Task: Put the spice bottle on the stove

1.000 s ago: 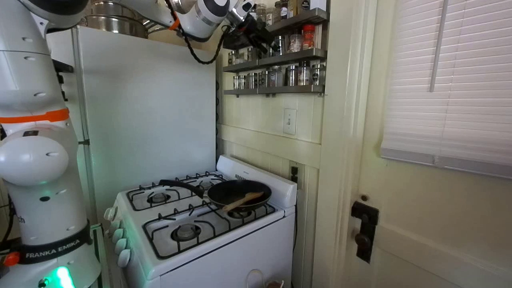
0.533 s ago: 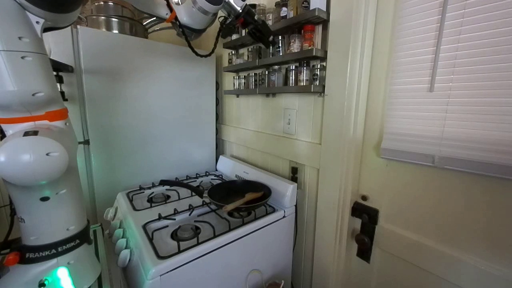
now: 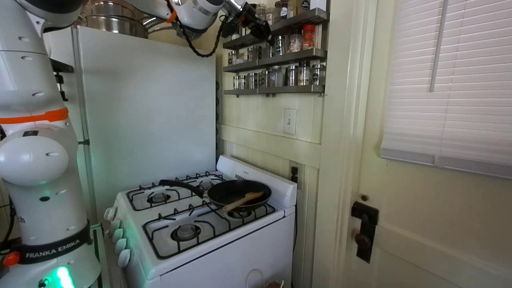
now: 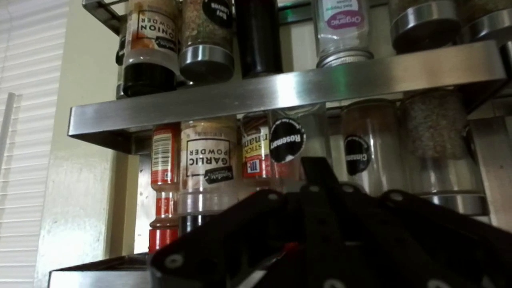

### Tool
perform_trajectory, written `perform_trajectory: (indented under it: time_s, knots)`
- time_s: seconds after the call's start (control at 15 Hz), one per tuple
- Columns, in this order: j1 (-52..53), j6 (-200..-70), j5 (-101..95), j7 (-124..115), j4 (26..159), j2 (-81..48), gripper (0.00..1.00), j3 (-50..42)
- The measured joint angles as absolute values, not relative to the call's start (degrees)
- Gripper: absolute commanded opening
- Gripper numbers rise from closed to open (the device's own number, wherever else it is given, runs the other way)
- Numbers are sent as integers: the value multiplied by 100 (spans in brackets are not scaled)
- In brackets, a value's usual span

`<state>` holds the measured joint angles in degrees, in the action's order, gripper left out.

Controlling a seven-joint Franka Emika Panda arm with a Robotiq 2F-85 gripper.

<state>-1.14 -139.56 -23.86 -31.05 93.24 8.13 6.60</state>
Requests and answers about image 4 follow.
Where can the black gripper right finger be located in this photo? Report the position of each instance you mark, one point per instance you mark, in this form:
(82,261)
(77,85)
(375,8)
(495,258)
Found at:
(426,250)

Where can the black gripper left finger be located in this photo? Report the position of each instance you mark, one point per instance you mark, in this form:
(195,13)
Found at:
(240,240)

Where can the rosemary glass spice jar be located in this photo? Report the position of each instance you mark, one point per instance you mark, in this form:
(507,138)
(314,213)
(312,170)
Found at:
(288,141)

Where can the red yellow label bottle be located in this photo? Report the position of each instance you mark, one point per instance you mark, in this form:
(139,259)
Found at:
(256,149)

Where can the grey spice glass jar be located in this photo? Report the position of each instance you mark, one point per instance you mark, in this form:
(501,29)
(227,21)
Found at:
(442,144)

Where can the slim red spice bottle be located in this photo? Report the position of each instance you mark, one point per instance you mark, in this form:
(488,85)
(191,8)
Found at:
(165,160)

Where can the black bottle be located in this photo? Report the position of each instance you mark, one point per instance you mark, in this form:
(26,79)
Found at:
(258,37)

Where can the purple label spice jar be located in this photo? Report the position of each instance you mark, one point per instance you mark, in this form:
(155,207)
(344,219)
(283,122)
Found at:
(341,32)

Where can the garlic powder jar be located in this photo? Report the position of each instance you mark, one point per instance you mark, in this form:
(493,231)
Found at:
(208,160)

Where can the black label glass jar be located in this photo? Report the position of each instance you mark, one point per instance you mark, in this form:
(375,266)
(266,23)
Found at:
(368,154)

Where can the onion powder jar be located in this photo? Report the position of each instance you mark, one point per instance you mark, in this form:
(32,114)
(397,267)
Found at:
(152,32)

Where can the white window blind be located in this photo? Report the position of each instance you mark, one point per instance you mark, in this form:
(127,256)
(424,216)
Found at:
(26,160)

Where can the steel wall spice rack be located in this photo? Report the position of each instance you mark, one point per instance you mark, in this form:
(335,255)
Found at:
(320,80)

